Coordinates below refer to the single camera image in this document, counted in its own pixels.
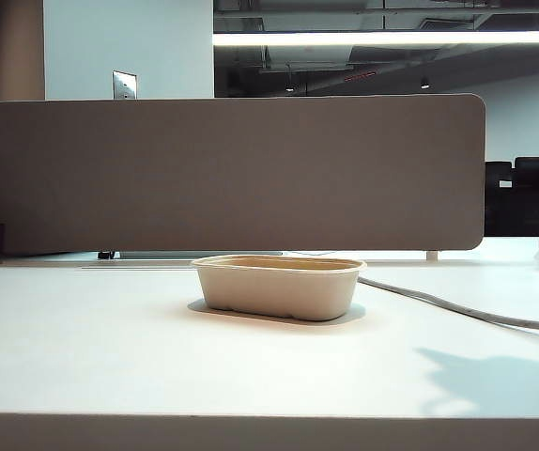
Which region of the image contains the metal wall plate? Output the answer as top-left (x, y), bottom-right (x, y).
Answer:
top-left (112, 70), bottom-right (140, 101)

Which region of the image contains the grey cable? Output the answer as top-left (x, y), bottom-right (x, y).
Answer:
top-left (357, 275), bottom-right (539, 334)

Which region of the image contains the long ceiling light strip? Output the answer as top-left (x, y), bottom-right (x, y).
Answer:
top-left (211, 29), bottom-right (539, 48)

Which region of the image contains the desk cable flap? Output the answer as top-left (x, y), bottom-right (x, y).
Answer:
top-left (80, 263), bottom-right (196, 272)

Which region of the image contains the beige paper lunch box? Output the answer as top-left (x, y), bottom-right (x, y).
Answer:
top-left (190, 254), bottom-right (368, 323)

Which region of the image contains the brown board edge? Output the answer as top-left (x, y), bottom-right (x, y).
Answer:
top-left (0, 412), bottom-right (539, 451)

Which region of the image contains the brown fabric desk partition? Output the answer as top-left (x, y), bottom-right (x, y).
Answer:
top-left (0, 93), bottom-right (487, 257)

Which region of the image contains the aluminium partition rail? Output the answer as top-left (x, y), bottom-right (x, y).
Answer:
top-left (81, 250), bottom-right (285, 261)

